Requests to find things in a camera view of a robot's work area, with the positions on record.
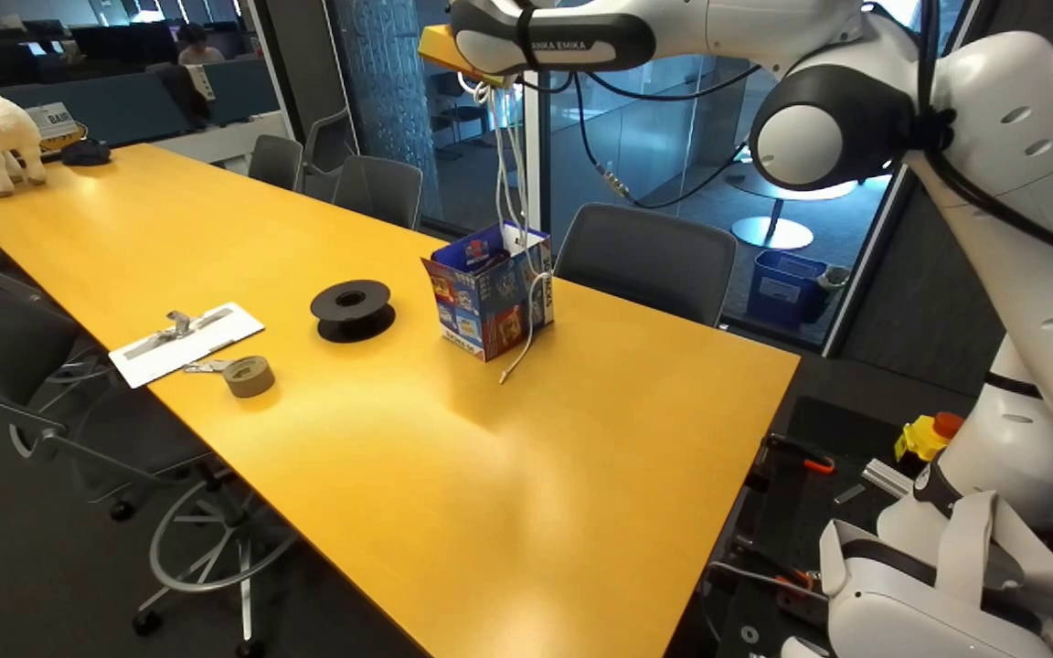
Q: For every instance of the black yellow gripper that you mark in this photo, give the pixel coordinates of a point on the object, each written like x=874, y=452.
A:
x=463, y=52

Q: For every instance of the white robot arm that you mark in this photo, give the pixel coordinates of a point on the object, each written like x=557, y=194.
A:
x=852, y=96

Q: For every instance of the blue snack box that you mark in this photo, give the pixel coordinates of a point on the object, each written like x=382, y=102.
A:
x=490, y=286

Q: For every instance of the grey chair behind table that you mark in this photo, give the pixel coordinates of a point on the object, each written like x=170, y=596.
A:
x=382, y=186

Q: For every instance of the grey chair far left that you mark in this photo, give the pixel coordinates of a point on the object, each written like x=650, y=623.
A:
x=277, y=162

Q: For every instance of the grey office chair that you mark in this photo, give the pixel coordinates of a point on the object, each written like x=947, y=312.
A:
x=650, y=258

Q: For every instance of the black filament spool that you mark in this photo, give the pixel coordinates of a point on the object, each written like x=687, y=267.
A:
x=354, y=310

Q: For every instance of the white paper sheet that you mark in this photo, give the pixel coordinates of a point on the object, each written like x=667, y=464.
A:
x=183, y=342

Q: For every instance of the blue bin outside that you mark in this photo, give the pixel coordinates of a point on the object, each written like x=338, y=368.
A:
x=793, y=290

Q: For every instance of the grey tape roll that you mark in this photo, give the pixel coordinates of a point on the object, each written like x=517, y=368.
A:
x=250, y=377

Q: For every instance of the black chair with chrome base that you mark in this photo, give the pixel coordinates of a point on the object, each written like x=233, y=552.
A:
x=55, y=401

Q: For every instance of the yellow red toy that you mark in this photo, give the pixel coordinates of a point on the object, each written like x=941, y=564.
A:
x=925, y=436

